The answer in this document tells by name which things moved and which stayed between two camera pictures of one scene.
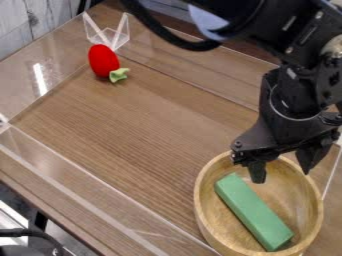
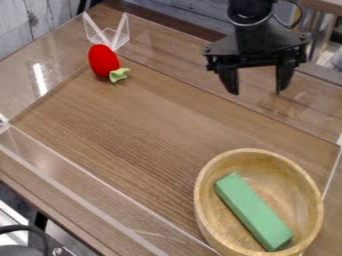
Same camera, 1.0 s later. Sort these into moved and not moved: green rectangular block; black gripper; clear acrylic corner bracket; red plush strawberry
Moved: black gripper
Not moved: red plush strawberry; clear acrylic corner bracket; green rectangular block
